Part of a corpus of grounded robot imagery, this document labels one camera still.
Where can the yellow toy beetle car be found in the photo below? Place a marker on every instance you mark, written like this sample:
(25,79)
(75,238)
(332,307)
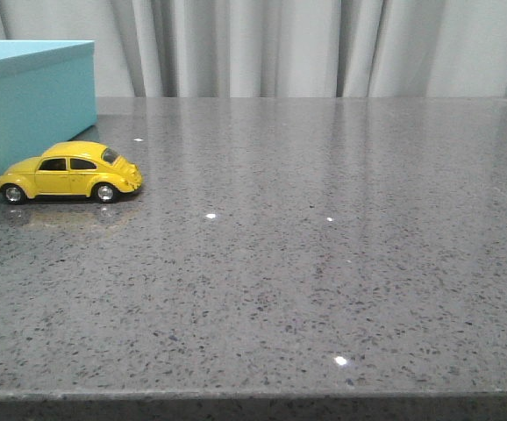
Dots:
(72,168)

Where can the light blue box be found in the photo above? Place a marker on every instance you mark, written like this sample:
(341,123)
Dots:
(47,95)

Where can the grey curtain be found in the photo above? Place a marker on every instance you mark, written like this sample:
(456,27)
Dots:
(279,48)

